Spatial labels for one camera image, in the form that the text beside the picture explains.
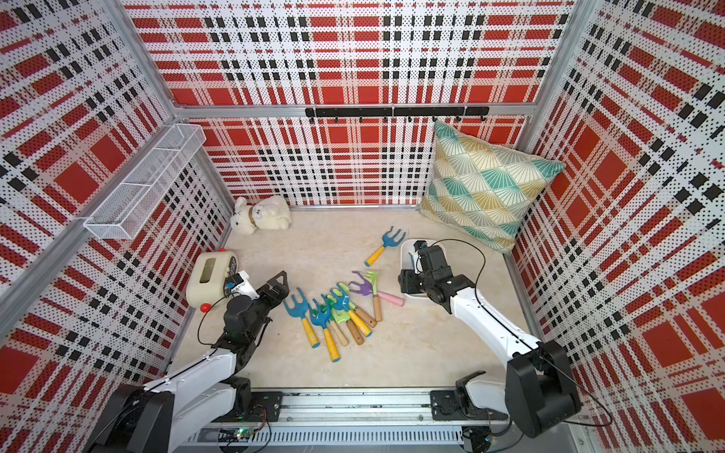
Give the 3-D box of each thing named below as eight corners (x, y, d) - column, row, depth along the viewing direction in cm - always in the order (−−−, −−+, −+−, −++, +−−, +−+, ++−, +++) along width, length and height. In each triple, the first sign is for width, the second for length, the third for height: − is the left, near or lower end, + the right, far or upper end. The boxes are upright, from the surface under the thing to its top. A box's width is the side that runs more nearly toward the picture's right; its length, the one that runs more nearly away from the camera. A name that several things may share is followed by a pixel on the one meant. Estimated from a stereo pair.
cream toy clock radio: (195, 316, 92) (178, 303, 85) (211, 262, 106) (197, 247, 98) (230, 312, 93) (217, 298, 86) (241, 259, 107) (231, 243, 99)
